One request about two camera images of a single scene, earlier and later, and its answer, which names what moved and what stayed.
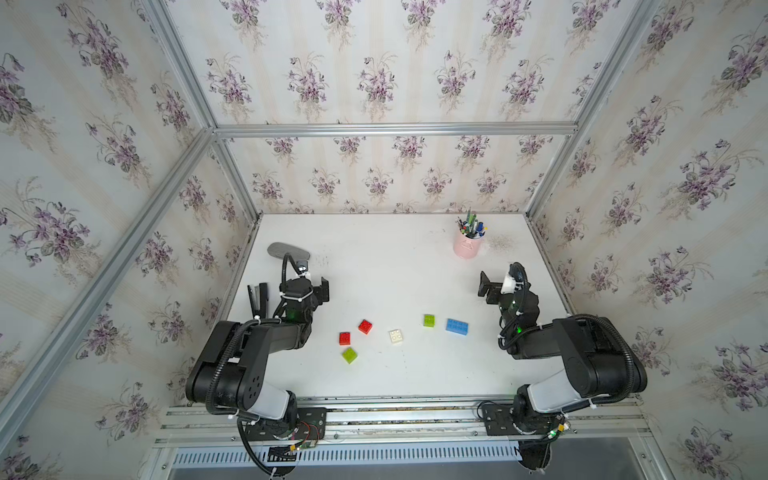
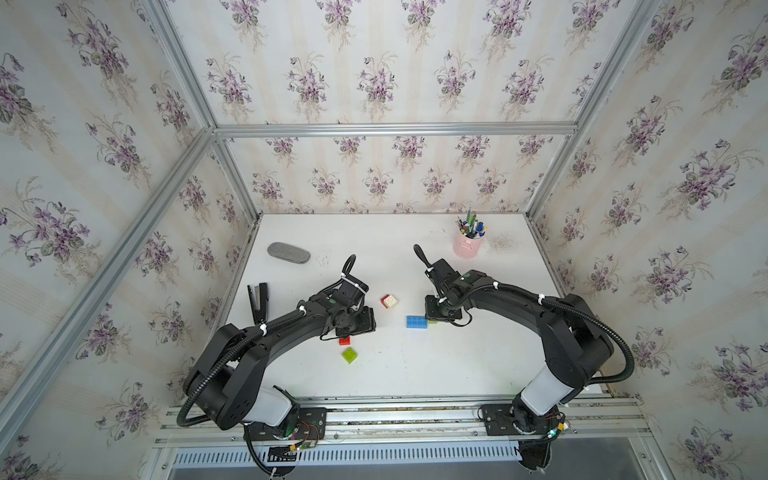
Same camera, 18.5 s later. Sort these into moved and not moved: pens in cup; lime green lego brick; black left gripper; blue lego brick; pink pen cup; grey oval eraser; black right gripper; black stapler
Moved: blue lego brick; black left gripper; black right gripper
Not moved: pens in cup; grey oval eraser; lime green lego brick; pink pen cup; black stapler
